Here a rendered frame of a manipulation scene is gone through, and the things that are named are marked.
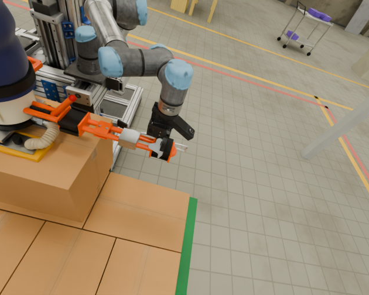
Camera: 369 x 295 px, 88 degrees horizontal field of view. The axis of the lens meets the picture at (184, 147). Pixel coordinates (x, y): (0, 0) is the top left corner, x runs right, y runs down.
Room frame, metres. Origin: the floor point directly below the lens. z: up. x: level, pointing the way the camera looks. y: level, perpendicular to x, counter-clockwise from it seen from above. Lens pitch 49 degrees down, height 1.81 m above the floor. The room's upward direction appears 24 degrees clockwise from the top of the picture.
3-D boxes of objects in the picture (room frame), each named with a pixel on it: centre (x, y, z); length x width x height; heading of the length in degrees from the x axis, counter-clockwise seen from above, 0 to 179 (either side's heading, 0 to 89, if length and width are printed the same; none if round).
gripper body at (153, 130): (0.47, 0.11, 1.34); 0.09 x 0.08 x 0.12; 99
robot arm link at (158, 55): (0.53, 0.18, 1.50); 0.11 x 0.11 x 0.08; 44
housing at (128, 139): (0.45, 0.21, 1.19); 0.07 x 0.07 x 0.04; 9
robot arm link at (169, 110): (0.47, 0.10, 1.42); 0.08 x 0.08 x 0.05
